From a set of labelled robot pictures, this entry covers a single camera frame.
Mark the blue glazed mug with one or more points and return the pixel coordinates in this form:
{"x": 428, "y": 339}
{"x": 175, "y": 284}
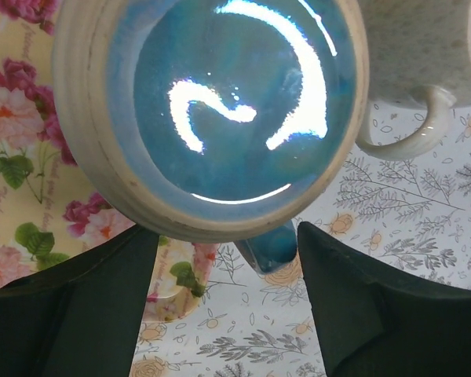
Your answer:
{"x": 212, "y": 121}

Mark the floral serving tray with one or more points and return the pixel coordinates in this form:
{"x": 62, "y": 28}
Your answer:
{"x": 49, "y": 211}

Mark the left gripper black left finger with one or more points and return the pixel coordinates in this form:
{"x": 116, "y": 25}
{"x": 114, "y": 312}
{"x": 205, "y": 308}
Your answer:
{"x": 82, "y": 316}

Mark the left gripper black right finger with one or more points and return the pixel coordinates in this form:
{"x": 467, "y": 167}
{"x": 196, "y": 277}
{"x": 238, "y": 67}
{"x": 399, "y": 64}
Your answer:
{"x": 375, "y": 320}

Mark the white grey mug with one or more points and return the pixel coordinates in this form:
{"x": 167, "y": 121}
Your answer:
{"x": 420, "y": 56}

